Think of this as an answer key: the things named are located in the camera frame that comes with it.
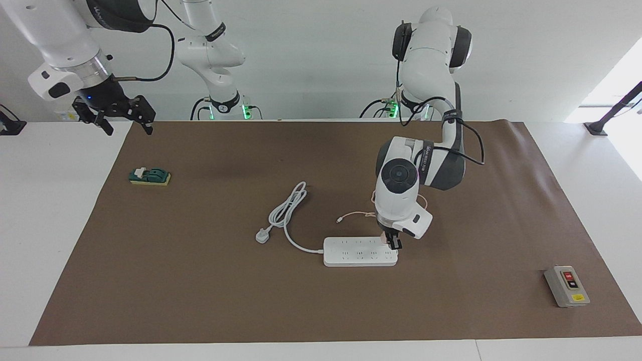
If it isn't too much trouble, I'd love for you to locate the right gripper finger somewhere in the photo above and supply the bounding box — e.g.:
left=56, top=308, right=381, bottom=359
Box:
left=73, top=98, right=113, bottom=136
left=123, top=95, right=155, bottom=135

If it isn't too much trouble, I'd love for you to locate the pink charging cable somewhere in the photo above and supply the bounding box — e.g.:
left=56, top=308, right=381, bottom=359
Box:
left=337, top=191, right=428, bottom=224

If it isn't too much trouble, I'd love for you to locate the white power strip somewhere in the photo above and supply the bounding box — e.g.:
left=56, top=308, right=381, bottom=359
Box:
left=323, top=237, right=399, bottom=267

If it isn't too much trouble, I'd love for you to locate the black table clamp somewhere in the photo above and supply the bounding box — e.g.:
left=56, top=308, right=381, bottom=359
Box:
left=0, top=103, right=27, bottom=136

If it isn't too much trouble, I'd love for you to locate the brown table mat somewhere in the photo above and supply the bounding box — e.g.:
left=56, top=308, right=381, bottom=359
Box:
left=29, top=119, right=642, bottom=346

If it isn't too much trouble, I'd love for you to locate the black slanted stand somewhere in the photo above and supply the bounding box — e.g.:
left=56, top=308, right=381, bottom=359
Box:
left=584, top=82, right=642, bottom=136

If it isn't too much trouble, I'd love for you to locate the black base cable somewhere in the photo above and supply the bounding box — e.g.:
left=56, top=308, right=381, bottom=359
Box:
left=359, top=97, right=402, bottom=119
left=190, top=97, right=214, bottom=121

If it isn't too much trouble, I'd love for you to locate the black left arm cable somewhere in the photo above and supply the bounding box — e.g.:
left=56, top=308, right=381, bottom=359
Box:
left=396, top=23, right=485, bottom=166

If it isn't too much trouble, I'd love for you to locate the white power cord with plug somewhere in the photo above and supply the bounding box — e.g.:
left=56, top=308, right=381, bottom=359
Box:
left=255, top=182, right=326, bottom=254

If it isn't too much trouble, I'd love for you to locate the grey on-off switch box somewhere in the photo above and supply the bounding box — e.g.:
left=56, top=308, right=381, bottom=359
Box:
left=544, top=265, right=591, bottom=308

